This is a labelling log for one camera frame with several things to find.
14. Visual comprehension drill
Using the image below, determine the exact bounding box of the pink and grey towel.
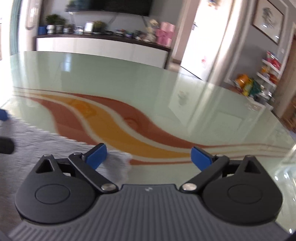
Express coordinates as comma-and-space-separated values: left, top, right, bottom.
0, 115, 133, 232

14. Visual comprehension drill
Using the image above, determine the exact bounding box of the wrapped flower bouquet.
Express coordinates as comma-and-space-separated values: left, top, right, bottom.
146, 20, 159, 42

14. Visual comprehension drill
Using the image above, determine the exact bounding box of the framed ink painting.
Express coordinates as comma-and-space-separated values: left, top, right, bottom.
252, 3, 285, 45

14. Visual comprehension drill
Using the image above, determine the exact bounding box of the teal curtain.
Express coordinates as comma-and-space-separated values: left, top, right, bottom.
9, 0, 26, 56

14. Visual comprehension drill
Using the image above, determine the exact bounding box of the white door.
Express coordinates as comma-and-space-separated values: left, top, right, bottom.
180, 0, 241, 81

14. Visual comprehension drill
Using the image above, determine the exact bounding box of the white TV cabinet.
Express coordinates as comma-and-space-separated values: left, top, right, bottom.
35, 35, 171, 69

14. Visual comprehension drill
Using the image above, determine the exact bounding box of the black television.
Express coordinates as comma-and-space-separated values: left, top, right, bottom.
66, 0, 153, 16

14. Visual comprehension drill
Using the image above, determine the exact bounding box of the pink gift box with bow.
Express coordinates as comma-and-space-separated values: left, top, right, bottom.
155, 22, 175, 45

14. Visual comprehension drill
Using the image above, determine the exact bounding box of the small plant in glass pot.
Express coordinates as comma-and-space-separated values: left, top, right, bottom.
55, 19, 66, 33

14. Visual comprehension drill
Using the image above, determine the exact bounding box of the yellow-green plant in black pot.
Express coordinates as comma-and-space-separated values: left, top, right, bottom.
92, 21, 104, 33

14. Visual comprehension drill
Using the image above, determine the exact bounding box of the orange plastic bag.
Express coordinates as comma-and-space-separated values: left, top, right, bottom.
235, 74, 252, 96

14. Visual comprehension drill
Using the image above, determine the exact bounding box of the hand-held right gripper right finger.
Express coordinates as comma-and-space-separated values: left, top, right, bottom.
180, 146, 263, 193

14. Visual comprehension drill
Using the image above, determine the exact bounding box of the white tower air conditioner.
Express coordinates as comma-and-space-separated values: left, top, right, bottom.
17, 0, 43, 54

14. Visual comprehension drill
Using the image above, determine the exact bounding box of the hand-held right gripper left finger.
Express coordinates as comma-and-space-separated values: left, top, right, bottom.
35, 143, 119, 193

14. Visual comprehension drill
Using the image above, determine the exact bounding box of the green plastic bag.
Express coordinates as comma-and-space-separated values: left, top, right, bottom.
250, 80, 262, 98

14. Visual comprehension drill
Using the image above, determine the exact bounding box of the green plant in white pot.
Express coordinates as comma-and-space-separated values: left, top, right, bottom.
45, 14, 59, 35

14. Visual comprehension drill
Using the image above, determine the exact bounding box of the white shelf rack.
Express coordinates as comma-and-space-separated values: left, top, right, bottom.
257, 51, 284, 98

